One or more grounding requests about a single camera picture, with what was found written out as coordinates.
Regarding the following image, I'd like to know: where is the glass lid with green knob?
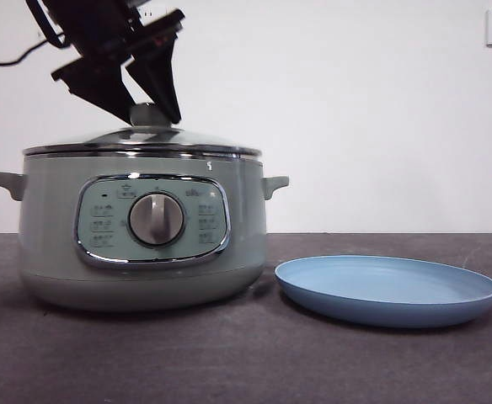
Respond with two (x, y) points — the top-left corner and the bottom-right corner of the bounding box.
(22, 102), (265, 159)

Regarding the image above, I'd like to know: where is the pale green electric steamer pot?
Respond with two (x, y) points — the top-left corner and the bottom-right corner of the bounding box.
(0, 153), (291, 313)

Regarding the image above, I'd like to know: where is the blue round plate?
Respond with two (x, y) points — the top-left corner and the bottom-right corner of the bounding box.
(274, 253), (492, 330)

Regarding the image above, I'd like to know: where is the black cable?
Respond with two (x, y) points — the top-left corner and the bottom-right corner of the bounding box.
(0, 35), (68, 67)

